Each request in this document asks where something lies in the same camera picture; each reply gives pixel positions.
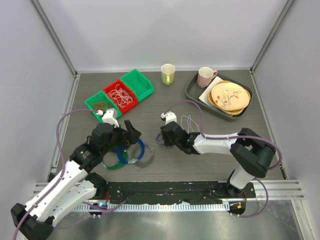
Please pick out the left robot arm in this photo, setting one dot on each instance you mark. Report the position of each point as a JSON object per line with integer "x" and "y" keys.
{"x": 75, "y": 183}

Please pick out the right aluminium frame post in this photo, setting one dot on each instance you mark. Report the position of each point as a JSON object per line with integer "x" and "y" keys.
{"x": 285, "y": 11}

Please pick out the slotted cable duct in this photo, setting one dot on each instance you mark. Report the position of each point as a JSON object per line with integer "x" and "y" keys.
{"x": 182, "y": 207}

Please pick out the green bin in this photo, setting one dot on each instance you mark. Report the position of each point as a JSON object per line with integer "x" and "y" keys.
{"x": 101, "y": 101}
{"x": 139, "y": 84}

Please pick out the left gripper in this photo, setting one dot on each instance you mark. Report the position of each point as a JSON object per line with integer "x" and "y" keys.
{"x": 131, "y": 137}

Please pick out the dark grey tray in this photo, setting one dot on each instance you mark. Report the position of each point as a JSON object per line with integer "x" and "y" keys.
{"x": 192, "y": 92}

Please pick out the left aluminium frame post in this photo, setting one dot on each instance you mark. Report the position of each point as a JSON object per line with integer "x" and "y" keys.
{"x": 53, "y": 35}

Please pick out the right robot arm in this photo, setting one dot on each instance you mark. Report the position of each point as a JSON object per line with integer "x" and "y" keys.
{"x": 255, "y": 155}

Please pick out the bird pattern plate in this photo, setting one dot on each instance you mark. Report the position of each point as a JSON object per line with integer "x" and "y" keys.
{"x": 230, "y": 96}

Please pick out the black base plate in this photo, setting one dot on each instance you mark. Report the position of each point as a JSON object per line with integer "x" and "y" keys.
{"x": 172, "y": 192}

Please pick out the yellow-green mug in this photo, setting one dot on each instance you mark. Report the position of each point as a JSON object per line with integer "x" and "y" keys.
{"x": 167, "y": 73}

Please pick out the far green bin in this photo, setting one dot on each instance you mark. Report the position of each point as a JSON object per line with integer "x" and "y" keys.
{"x": 139, "y": 84}

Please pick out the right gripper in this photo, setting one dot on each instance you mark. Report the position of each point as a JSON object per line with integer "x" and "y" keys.
{"x": 168, "y": 143}

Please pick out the near green bin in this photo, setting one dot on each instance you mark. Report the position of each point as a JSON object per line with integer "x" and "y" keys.
{"x": 101, "y": 101}

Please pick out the aluminium frame post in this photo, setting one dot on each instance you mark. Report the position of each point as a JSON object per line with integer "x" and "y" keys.
{"x": 285, "y": 11}
{"x": 53, "y": 35}

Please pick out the red bin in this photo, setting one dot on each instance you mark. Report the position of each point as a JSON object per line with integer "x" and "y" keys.
{"x": 122, "y": 95}

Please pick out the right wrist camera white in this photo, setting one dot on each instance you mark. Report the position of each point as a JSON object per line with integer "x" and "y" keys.
{"x": 168, "y": 117}

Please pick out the white napkin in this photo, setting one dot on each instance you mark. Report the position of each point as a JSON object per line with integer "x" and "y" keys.
{"x": 204, "y": 97}

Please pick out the lower wooden plate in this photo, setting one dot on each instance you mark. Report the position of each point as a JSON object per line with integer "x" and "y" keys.
{"x": 212, "y": 102}

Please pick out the pink mug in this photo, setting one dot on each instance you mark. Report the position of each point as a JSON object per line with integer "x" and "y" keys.
{"x": 205, "y": 76}

